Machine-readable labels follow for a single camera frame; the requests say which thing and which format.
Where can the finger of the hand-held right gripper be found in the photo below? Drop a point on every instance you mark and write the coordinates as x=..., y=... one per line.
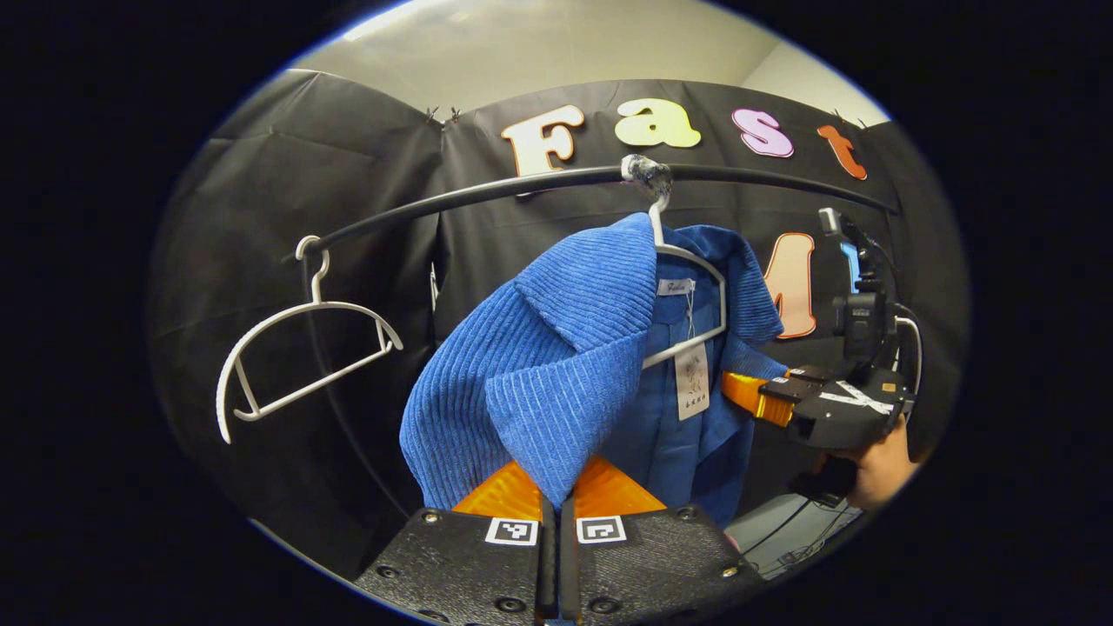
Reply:
x=752, y=396

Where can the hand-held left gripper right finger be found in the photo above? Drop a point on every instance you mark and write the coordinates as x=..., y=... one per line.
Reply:
x=652, y=565

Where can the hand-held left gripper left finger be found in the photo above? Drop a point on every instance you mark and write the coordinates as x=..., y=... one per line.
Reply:
x=469, y=565

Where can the white plastic hanger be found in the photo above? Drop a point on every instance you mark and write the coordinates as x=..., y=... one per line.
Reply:
x=220, y=404
x=723, y=304

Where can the black clothes rail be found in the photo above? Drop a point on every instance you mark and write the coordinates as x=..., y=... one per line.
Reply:
x=565, y=178

